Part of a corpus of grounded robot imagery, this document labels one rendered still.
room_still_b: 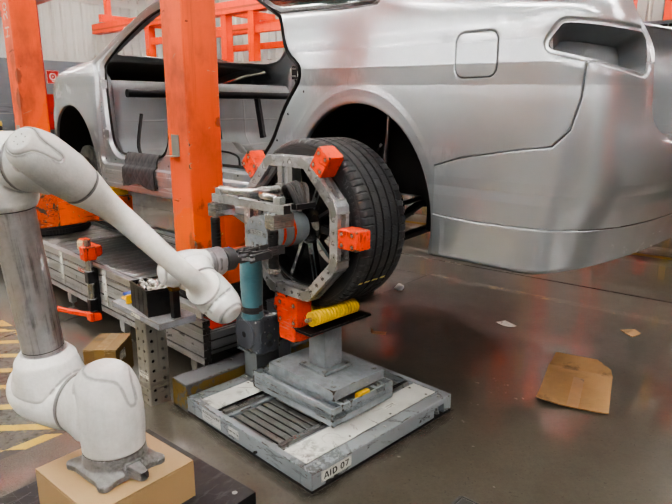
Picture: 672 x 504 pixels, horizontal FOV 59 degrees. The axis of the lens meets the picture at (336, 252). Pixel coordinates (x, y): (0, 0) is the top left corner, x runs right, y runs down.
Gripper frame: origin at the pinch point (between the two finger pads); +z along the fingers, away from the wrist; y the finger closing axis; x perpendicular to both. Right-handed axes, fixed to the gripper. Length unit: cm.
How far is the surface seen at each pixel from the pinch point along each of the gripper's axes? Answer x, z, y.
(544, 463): -83, 72, 68
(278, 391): -70, 23, -27
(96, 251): -36, 18, -186
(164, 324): -39, -12, -56
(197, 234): -6, 10, -62
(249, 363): -68, 29, -55
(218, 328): -56, 27, -76
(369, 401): -70, 44, 6
